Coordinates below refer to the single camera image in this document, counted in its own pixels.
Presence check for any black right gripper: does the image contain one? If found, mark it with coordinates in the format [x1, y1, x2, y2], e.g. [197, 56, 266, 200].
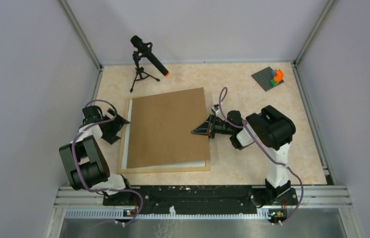
[191, 114, 234, 139]

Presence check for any brown cardboard backing board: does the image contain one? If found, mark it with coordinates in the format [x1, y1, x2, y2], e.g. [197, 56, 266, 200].
[126, 87, 211, 170]

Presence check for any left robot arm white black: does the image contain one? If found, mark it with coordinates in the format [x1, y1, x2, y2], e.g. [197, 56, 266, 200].
[59, 106, 134, 205]

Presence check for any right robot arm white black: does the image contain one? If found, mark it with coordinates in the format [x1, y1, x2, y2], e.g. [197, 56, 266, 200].
[191, 105, 296, 204]

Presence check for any black mini tripod stand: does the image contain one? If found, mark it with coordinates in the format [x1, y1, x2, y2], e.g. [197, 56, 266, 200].
[130, 51, 160, 93]

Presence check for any grey building brick baseplate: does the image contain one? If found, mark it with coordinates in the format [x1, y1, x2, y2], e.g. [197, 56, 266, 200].
[251, 67, 283, 92]

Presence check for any black microphone orange tip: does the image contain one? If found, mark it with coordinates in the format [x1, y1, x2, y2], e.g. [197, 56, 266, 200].
[130, 35, 169, 77]

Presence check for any colourful toy brick stack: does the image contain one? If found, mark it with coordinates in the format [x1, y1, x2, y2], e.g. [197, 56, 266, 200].
[269, 69, 284, 87]

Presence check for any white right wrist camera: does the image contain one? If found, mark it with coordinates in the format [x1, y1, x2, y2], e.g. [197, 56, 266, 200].
[211, 104, 220, 116]

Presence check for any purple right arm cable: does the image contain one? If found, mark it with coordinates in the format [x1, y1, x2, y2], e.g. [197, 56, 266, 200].
[218, 87, 305, 226]

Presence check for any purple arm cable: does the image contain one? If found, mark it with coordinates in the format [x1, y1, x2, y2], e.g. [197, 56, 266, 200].
[71, 99, 144, 227]
[218, 87, 305, 226]

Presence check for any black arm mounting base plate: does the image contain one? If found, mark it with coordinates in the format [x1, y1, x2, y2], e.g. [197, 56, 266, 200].
[103, 185, 298, 215]

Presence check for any aluminium front rail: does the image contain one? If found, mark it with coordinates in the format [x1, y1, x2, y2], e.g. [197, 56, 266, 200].
[54, 186, 352, 220]

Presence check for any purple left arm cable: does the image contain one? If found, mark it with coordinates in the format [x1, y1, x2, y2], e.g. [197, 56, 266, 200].
[71, 99, 144, 227]

